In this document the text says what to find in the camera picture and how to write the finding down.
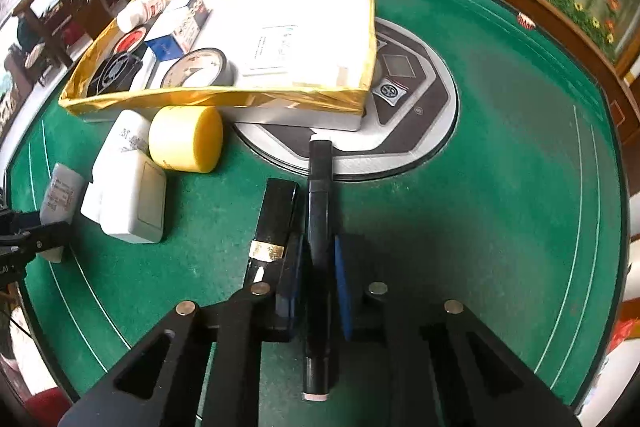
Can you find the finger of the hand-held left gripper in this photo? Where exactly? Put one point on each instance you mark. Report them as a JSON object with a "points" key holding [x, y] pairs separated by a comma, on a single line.
{"points": [[45, 239]]}

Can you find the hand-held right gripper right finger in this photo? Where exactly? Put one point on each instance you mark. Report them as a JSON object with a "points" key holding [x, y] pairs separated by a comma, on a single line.
{"points": [[342, 287]]}

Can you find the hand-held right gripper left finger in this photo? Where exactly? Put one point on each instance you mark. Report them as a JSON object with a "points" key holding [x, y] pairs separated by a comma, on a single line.
{"points": [[295, 274]]}

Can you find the small white bottle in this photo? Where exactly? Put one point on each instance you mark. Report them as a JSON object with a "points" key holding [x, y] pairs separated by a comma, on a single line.
{"points": [[62, 192], [142, 9]]}

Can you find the long black stick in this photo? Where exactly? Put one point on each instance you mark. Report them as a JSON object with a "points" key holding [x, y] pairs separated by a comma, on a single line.
{"points": [[319, 207]]}

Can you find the black red tape roll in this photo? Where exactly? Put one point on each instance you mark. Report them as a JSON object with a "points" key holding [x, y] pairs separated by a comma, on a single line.
{"points": [[130, 41]]}

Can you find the brown tape roll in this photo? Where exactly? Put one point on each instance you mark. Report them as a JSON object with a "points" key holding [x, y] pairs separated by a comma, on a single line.
{"points": [[200, 69]]}

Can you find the white teal box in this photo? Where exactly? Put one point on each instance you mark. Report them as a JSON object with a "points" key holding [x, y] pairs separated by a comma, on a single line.
{"points": [[187, 17]]}

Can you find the black box with gold band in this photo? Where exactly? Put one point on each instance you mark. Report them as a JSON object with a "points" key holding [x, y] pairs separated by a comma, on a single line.
{"points": [[275, 217]]}

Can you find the white labelled bottle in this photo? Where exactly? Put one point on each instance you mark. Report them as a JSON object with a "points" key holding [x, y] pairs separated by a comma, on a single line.
{"points": [[125, 134]]}

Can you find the yellow round jar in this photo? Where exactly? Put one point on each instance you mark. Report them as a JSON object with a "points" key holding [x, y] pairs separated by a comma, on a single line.
{"points": [[185, 139]]}

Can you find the black round fan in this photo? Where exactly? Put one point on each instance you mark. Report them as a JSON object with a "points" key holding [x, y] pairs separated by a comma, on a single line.
{"points": [[115, 74]]}

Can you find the table centre control panel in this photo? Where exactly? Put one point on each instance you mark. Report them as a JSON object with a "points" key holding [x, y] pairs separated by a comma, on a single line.
{"points": [[415, 97]]}

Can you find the small white labelled box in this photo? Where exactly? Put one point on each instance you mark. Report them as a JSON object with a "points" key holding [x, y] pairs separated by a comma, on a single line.
{"points": [[272, 49]]}

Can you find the small red white item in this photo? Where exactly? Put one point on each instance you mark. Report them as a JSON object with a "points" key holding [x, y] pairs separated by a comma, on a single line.
{"points": [[526, 21]]}

